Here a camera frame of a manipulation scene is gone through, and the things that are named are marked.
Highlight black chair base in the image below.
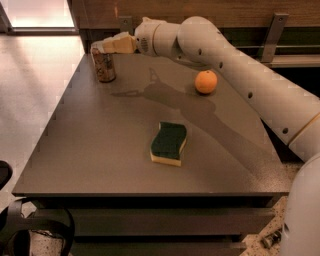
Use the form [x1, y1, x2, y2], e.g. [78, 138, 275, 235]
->
[0, 198, 75, 256]

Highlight grey drawer cabinet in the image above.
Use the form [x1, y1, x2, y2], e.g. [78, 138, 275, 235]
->
[13, 55, 290, 256]

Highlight power strip on floor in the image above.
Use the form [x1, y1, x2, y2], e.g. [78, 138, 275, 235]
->
[261, 229, 282, 249]

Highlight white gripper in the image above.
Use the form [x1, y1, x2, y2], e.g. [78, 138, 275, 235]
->
[91, 17, 165, 56]

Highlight green and yellow sponge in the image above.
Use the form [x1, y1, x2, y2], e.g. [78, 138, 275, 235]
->
[150, 122, 187, 167]

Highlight orange soda can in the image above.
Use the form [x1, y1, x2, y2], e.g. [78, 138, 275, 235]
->
[91, 48, 116, 83]

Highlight orange fruit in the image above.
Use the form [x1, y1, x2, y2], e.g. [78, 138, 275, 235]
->
[194, 70, 218, 94]

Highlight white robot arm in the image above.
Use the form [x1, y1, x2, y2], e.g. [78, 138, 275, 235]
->
[91, 16, 320, 256]

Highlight right metal wall bracket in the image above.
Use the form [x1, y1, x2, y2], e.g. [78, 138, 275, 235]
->
[261, 13, 289, 63]

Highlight left metal wall bracket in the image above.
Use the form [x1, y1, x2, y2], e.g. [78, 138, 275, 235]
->
[119, 16, 134, 35]

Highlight metal wall bracket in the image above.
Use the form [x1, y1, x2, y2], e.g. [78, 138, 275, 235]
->
[261, 13, 289, 63]
[119, 16, 134, 35]

